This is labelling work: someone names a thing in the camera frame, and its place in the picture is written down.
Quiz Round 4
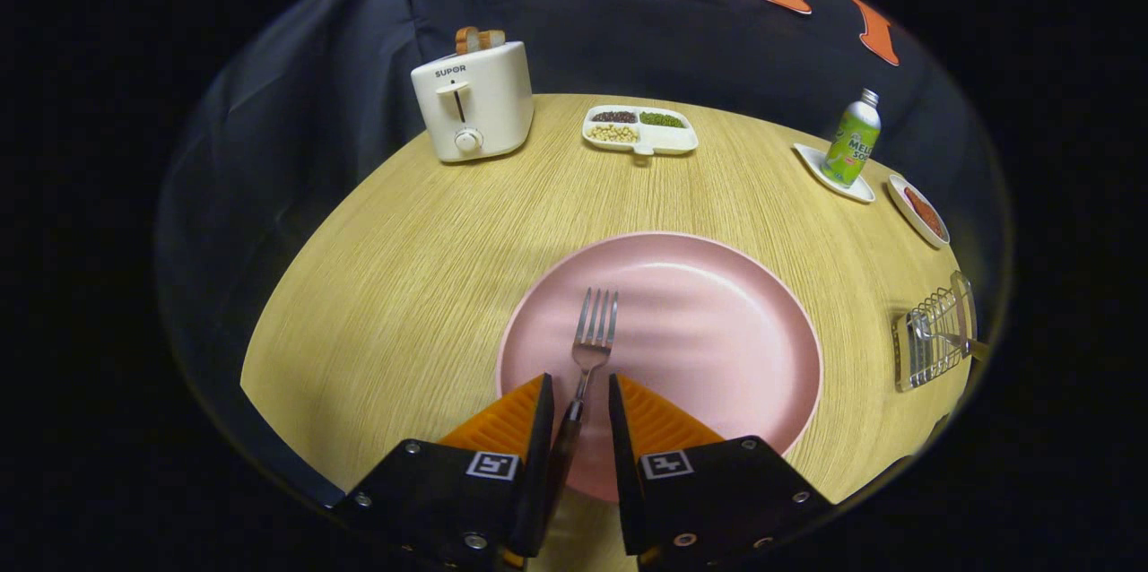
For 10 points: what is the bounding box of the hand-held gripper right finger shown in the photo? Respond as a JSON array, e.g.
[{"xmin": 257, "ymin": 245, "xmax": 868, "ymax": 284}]
[{"xmin": 608, "ymin": 373, "xmax": 835, "ymax": 568}]

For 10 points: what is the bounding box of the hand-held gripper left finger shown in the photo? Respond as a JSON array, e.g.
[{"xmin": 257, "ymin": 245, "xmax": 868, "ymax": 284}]
[{"xmin": 332, "ymin": 373, "xmax": 557, "ymax": 572}]

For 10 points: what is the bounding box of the wooden handled metal fork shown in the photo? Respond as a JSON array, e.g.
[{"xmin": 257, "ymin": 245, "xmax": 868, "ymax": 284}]
[{"xmin": 543, "ymin": 288, "xmax": 620, "ymax": 537}]

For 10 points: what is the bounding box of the wooden handled metal spoon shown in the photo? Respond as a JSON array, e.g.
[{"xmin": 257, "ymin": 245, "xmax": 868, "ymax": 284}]
[{"xmin": 910, "ymin": 321, "xmax": 992, "ymax": 362}]

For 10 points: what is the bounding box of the pink round plate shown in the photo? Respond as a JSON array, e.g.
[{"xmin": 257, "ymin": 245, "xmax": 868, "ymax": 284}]
[{"xmin": 495, "ymin": 232, "xmax": 824, "ymax": 503}]

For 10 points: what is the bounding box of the white divided snack dish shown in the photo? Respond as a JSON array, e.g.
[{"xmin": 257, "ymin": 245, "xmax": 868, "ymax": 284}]
[{"xmin": 581, "ymin": 105, "xmax": 700, "ymax": 166}]

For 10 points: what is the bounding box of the white square coaster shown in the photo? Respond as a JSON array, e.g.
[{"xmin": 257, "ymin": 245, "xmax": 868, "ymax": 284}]
[{"xmin": 794, "ymin": 143, "xmax": 876, "ymax": 204}]

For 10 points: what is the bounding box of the white toaster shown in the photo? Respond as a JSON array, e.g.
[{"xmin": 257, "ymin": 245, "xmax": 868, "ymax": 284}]
[{"xmin": 411, "ymin": 40, "xmax": 535, "ymax": 164}]

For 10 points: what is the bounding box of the white round food plate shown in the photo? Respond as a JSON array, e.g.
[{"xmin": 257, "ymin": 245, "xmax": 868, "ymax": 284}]
[{"xmin": 887, "ymin": 174, "xmax": 952, "ymax": 249}]

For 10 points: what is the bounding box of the green soda bottle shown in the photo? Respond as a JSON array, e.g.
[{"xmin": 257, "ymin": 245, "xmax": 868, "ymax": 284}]
[{"xmin": 820, "ymin": 88, "xmax": 882, "ymax": 189}]

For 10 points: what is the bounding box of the brown meat piece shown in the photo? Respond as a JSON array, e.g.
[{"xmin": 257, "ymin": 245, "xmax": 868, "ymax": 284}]
[{"xmin": 904, "ymin": 187, "xmax": 944, "ymax": 239}]

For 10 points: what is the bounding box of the black backdrop cloth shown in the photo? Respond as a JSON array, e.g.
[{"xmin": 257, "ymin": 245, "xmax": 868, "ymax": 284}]
[{"xmin": 157, "ymin": 0, "xmax": 1014, "ymax": 501}]

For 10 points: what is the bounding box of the metal wire basket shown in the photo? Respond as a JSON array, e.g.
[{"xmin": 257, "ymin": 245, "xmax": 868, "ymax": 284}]
[{"xmin": 891, "ymin": 271, "xmax": 978, "ymax": 393}]

